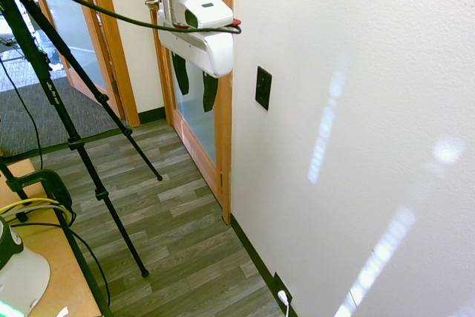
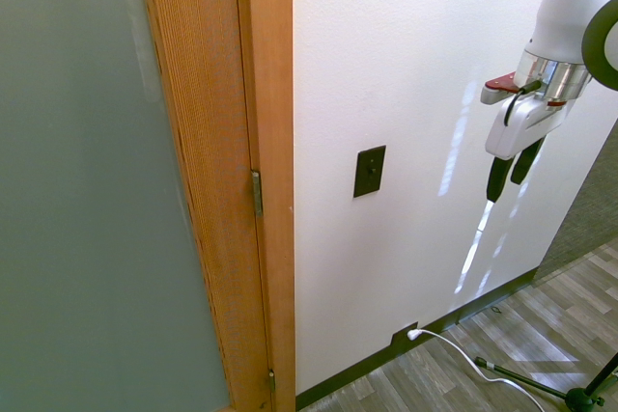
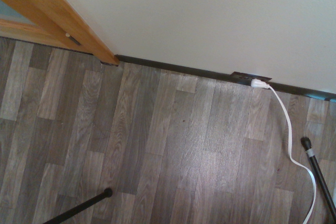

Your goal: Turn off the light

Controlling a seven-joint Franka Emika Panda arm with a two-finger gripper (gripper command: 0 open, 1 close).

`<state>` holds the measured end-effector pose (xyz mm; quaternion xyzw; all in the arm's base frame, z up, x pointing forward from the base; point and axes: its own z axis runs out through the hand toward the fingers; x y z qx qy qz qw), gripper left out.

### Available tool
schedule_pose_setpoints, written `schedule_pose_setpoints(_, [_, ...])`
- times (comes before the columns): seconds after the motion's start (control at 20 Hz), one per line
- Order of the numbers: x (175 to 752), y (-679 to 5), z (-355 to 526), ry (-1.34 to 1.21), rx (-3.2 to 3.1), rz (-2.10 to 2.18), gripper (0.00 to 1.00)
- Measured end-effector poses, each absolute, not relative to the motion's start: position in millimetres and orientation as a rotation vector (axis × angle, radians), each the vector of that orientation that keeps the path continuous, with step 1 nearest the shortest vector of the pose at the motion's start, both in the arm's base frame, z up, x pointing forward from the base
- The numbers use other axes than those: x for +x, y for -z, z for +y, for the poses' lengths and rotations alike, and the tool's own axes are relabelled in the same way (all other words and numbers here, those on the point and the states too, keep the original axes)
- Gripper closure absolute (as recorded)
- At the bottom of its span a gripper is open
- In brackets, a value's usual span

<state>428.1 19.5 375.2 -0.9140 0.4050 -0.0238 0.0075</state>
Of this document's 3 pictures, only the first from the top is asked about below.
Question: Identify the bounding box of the thin black hanging cable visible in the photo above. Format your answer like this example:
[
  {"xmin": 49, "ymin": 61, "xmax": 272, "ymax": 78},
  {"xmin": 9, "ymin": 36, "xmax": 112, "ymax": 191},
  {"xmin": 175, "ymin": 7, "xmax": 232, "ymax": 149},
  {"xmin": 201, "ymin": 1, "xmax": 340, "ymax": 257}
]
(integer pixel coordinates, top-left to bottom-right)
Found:
[{"xmin": 0, "ymin": 56, "xmax": 45, "ymax": 170}]

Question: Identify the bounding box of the black camera tripod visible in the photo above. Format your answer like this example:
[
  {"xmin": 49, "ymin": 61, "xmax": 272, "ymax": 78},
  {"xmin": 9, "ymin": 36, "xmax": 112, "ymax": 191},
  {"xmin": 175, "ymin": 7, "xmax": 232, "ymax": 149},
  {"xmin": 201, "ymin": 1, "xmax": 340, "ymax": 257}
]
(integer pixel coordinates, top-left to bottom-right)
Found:
[{"xmin": 0, "ymin": 0, "xmax": 164, "ymax": 317}]

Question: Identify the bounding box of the black wall outlet plate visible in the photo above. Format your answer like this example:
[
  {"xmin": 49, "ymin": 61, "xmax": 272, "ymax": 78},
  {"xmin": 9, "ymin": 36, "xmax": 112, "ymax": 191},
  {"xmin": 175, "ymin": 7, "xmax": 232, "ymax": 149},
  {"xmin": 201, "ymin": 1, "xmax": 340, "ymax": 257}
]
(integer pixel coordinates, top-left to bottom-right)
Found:
[{"xmin": 272, "ymin": 271, "xmax": 293, "ymax": 306}]

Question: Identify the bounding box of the black table clamp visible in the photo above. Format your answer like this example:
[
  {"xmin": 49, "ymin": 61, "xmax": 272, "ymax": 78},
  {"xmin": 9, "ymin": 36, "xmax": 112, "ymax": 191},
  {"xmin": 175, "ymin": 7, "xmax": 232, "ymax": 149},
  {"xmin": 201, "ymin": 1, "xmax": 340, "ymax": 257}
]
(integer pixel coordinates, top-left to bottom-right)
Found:
[{"xmin": 6, "ymin": 169, "xmax": 74, "ymax": 222}]

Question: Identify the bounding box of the yellow cable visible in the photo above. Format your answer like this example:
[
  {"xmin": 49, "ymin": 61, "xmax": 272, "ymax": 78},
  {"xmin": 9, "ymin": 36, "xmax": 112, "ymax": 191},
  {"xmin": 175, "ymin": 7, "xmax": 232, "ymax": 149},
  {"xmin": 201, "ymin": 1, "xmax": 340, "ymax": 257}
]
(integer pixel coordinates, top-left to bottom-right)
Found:
[{"xmin": 0, "ymin": 197, "xmax": 72, "ymax": 221}]

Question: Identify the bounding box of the white plug with cable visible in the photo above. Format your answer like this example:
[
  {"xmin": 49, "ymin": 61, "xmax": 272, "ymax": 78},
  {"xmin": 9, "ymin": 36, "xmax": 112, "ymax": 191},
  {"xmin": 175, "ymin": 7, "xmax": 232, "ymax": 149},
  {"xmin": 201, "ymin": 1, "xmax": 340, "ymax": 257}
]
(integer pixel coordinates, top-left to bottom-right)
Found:
[{"xmin": 277, "ymin": 290, "xmax": 293, "ymax": 317}]

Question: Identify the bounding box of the wooden door with glass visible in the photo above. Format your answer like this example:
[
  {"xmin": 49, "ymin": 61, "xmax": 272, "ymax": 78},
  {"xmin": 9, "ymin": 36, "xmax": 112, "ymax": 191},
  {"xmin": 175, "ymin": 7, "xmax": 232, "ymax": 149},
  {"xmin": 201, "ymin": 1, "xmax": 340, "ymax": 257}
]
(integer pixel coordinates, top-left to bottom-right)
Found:
[{"xmin": 147, "ymin": 0, "xmax": 235, "ymax": 226}]

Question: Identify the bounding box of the wooden door frame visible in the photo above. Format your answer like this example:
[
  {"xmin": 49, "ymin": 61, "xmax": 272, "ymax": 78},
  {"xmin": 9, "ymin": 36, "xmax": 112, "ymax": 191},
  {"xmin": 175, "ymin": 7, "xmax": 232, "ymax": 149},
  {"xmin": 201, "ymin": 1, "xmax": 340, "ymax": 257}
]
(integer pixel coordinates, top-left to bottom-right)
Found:
[{"xmin": 68, "ymin": 0, "xmax": 142, "ymax": 128}]

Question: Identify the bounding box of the black light switch plate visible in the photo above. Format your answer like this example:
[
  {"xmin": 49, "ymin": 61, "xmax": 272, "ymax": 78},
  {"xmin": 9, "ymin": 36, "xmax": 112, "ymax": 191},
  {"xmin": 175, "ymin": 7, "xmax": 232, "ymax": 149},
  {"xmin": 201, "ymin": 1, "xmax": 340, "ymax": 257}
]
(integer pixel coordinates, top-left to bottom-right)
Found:
[{"xmin": 255, "ymin": 65, "xmax": 273, "ymax": 112}]

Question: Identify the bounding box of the grey cable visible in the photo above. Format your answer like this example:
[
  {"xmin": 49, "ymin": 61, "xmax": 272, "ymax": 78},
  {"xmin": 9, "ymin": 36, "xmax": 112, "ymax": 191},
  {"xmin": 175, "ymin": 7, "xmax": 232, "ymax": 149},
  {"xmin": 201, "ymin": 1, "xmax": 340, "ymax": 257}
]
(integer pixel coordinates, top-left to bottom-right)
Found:
[{"xmin": 0, "ymin": 205, "xmax": 71, "ymax": 226}]

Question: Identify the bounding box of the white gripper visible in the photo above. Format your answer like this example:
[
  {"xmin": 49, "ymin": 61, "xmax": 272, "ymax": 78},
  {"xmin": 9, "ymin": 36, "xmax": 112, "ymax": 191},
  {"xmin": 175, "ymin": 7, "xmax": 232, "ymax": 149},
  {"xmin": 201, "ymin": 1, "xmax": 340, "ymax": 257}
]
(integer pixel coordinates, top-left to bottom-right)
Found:
[{"xmin": 157, "ymin": 15, "xmax": 235, "ymax": 114}]

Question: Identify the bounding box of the dark baseboard strip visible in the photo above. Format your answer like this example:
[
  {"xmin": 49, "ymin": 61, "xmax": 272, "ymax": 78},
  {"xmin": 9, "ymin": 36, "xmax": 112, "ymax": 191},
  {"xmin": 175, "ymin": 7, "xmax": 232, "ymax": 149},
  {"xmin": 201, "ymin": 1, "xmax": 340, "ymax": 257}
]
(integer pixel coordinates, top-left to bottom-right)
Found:
[{"xmin": 229, "ymin": 212, "xmax": 299, "ymax": 317}]

